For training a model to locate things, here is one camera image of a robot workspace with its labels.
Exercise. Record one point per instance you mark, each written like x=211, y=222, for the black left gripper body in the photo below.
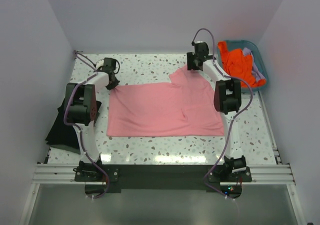
x=112, y=83

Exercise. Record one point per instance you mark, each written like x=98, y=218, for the teal laundry basket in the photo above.
x=233, y=44

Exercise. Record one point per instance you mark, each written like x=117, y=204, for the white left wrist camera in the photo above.
x=99, y=63

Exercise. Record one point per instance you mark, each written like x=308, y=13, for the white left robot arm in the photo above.
x=81, y=109

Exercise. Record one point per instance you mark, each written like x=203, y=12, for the lavender t-shirt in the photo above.
x=254, y=71

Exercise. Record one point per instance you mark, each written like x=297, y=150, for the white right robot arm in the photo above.
x=227, y=101

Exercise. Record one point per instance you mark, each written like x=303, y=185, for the aluminium front rail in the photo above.
x=254, y=174

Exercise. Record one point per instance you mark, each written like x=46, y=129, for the folded black t-shirt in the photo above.
x=63, y=136

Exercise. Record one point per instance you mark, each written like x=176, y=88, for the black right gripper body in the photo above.
x=193, y=63

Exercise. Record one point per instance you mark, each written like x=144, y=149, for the orange t-shirt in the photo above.
x=238, y=65

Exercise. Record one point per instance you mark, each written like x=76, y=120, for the pink t-shirt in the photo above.
x=182, y=107

